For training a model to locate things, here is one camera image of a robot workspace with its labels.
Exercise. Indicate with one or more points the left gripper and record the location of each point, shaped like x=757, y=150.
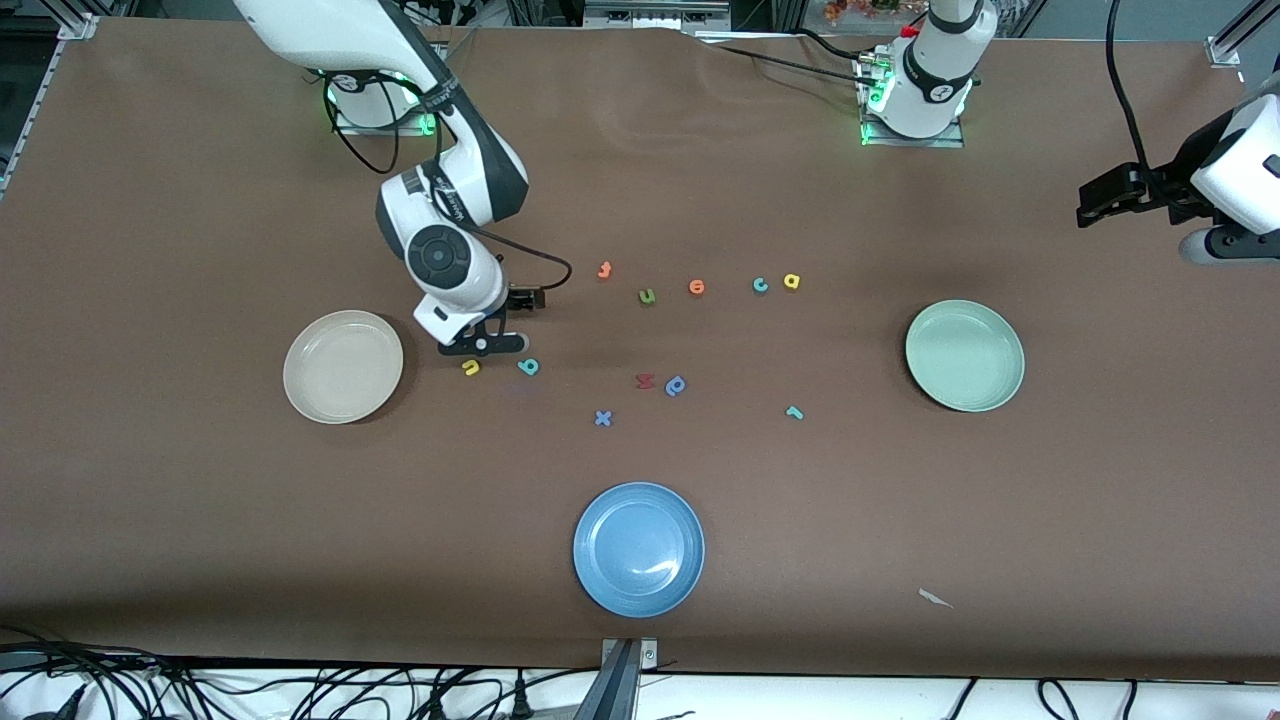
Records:
x=1163, y=187

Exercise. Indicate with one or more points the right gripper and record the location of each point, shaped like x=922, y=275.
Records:
x=520, y=298

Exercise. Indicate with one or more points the teal foam letter g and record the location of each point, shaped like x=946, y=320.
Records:
x=528, y=366

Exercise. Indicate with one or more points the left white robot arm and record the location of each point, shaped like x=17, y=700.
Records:
x=935, y=70

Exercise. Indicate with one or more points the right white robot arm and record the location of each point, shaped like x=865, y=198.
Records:
x=330, y=30

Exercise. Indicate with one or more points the blue foam letter p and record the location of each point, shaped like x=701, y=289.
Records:
x=676, y=385

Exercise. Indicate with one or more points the beige round plate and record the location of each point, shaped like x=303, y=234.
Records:
x=343, y=367

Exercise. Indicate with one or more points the green round plate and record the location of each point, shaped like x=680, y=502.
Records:
x=965, y=356

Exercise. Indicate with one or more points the blue round plate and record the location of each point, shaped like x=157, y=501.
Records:
x=638, y=550

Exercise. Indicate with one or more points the grey metal box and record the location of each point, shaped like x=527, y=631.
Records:
x=655, y=14

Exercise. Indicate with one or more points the brown table mat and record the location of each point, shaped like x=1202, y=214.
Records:
x=200, y=500

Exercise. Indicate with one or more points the black power plug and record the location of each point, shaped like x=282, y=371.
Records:
x=72, y=705
x=437, y=708
x=521, y=705

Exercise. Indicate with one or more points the white paper scrap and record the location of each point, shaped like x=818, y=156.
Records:
x=934, y=598

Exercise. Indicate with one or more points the aluminium frame profile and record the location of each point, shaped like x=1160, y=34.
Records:
x=1235, y=35

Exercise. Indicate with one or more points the aluminium camera mount pole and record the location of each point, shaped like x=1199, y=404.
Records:
x=615, y=695

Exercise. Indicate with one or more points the aluminium corner bracket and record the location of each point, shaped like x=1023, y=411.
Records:
x=78, y=25

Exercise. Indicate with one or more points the aluminium side rail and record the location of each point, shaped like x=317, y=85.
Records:
x=25, y=110

